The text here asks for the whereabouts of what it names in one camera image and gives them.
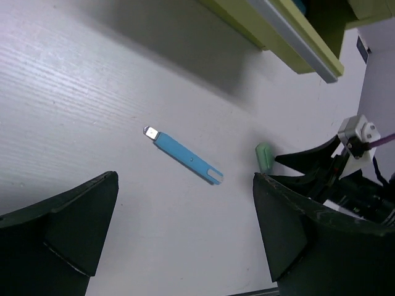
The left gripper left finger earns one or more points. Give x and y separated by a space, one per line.
53 247

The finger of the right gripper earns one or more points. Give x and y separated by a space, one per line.
312 159

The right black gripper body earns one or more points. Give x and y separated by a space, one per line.
359 195

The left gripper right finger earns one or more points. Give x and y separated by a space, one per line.
314 250

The green capped highlighter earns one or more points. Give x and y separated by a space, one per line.
265 157

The blue highlighter pen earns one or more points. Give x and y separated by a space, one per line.
183 155

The drawer of chest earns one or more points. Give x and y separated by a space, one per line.
280 27

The green metal drawer chest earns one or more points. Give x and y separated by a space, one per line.
332 18

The blue capped highlighter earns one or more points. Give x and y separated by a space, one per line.
301 5

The right blue corner label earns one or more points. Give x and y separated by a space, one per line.
362 49

